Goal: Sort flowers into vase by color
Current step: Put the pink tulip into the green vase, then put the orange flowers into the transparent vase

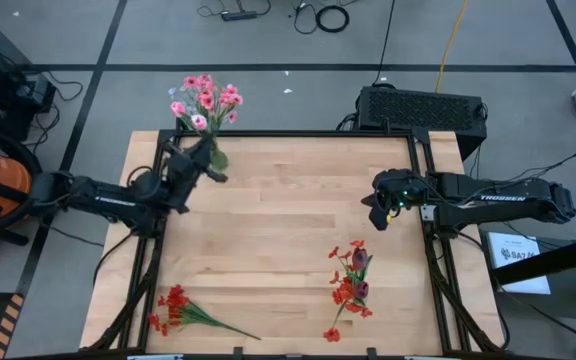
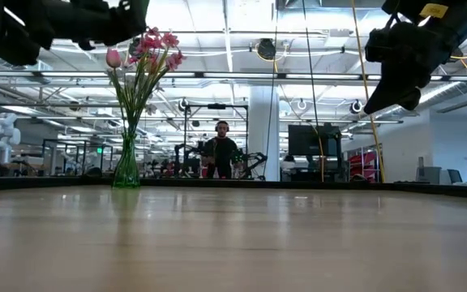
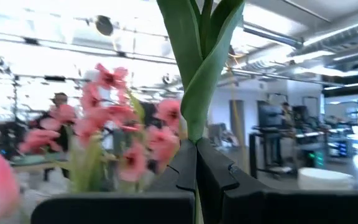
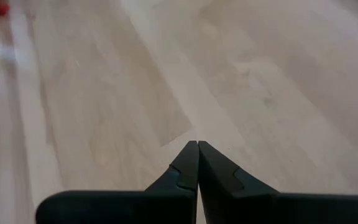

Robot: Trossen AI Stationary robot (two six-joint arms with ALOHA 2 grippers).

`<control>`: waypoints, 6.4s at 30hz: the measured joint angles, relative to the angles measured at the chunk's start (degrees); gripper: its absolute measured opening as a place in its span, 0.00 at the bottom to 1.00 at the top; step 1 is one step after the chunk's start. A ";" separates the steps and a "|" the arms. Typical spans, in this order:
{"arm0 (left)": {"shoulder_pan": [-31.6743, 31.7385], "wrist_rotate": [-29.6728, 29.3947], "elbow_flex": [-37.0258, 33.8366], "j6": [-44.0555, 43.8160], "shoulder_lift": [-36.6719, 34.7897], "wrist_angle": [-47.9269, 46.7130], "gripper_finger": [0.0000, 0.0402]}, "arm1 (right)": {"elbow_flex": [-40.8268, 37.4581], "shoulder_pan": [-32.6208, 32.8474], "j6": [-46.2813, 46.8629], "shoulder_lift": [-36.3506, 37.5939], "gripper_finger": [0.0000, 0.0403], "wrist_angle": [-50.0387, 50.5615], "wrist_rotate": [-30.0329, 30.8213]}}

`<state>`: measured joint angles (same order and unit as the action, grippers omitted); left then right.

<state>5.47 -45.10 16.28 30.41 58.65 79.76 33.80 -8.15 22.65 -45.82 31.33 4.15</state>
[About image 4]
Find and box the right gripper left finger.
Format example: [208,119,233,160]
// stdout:
[35,141,200,224]

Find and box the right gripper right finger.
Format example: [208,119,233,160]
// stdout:
[198,141,358,224]

